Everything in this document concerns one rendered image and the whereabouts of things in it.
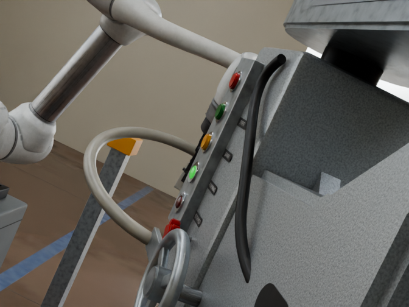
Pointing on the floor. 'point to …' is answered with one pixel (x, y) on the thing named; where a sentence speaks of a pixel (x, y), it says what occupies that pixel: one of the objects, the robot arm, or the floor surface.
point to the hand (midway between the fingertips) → (185, 177)
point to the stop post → (89, 222)
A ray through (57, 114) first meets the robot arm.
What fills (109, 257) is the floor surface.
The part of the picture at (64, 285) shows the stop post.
